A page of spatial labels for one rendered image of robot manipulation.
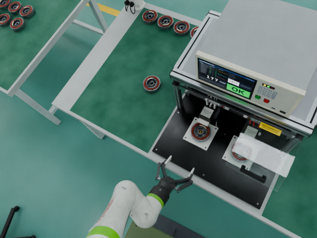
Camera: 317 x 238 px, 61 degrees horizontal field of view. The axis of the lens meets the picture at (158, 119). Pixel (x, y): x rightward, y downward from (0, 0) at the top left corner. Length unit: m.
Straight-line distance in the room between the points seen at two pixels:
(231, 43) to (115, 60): 0.97
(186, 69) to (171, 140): 0.44
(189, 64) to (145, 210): 0.71
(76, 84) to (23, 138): 1.15
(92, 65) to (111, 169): 0.94
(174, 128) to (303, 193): 0.75
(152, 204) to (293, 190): 0.74
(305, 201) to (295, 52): 0.76
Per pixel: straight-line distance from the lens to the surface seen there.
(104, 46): 2.02
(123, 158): 2.41
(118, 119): 1.69
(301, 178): 1.60
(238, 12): 1.28
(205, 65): 1.17
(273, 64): 1.13
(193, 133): 1.51
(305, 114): 1.30
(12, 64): 2.29
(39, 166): 2.72
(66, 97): 1.91
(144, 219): 1.20
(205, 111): 1.44
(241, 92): 1.22
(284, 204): 1.55
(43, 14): 2.46
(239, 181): 1.50
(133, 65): 1.86
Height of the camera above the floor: 2.24
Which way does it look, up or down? 66 degrees down
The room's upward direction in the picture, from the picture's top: 22 degrees counter-clockwise
